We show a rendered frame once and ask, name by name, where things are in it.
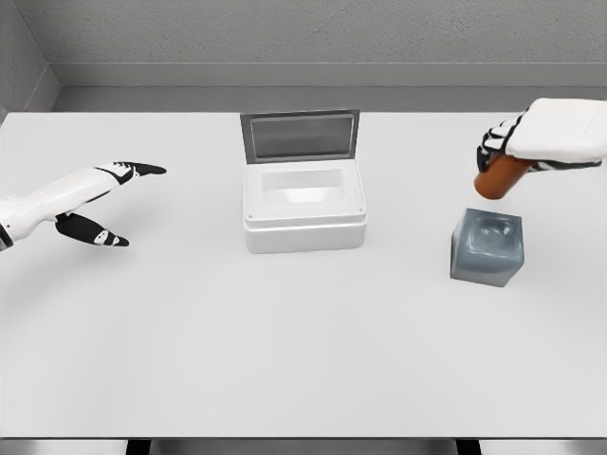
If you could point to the grey square container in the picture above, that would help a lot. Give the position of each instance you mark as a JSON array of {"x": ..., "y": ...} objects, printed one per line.
[{"x": 488, "y": 249}]

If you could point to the brown cylindrical cup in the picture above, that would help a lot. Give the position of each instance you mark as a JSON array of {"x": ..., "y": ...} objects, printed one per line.
[{"x": 498, "y": 180}]

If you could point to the white box body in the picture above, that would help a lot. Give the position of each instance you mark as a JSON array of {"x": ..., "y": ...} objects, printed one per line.
[{"x": 303, "y": 223}]

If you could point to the grey hinged box lid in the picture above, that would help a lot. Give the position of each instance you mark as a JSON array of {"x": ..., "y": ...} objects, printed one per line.
[{"x": 299, "y": 135}]

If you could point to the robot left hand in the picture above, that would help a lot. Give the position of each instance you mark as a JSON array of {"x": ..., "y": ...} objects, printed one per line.
[{"x": 80, "y": 187}]

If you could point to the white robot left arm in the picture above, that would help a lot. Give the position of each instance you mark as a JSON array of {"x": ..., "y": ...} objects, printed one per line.
[{"x": 16, "y": 213}]

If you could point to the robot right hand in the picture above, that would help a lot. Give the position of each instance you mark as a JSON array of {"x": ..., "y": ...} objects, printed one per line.
[{"x": 555, "y": 130}]

